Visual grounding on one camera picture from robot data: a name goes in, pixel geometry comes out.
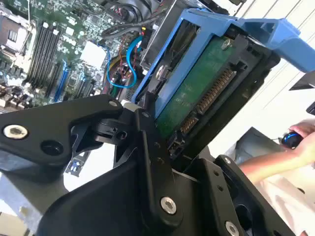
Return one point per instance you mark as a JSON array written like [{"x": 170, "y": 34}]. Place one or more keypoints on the hard disk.
[{"x": 192, "y": 98}]

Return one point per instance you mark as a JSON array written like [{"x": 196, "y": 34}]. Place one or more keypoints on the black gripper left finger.
[{"x": 49, "y": 120}]

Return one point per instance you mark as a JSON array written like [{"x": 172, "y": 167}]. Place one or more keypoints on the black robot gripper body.
[{"x": 103, "y": 209}]

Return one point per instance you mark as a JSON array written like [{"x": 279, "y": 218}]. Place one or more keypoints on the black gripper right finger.
[{"x": 229, "y": 196}]

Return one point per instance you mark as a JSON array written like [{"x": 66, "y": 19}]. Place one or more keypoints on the person's hand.
[{"x": 308, "y": 137}]

